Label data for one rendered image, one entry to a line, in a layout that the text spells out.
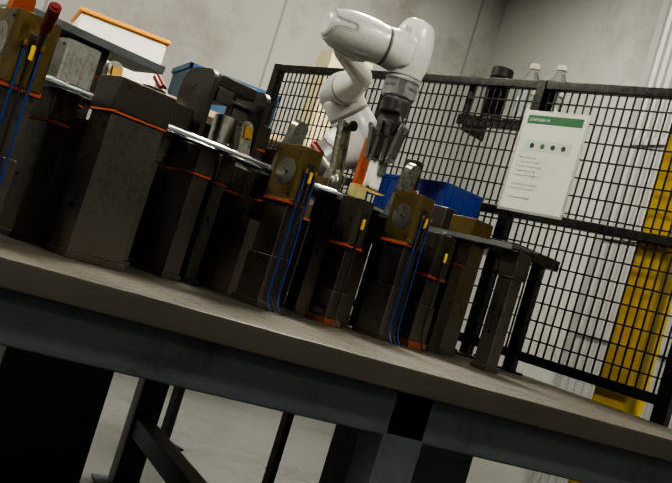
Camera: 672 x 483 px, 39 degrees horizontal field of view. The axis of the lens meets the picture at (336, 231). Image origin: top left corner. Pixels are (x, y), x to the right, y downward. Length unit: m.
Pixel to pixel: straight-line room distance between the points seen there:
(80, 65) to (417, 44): 0.86
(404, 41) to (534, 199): 0.66
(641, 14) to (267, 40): 1.99
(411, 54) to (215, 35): 2.96
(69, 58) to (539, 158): 1.40
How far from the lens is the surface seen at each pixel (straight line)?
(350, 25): 2.36
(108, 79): 1.73
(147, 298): 1.34
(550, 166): 2.76
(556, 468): 1.76
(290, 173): 1.95
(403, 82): 2.39
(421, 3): 5.79
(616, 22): 5.13
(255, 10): 5.35
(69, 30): 2.18
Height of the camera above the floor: 0.79
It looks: 3 degrees up
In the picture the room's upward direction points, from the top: 17 degrees clockwise
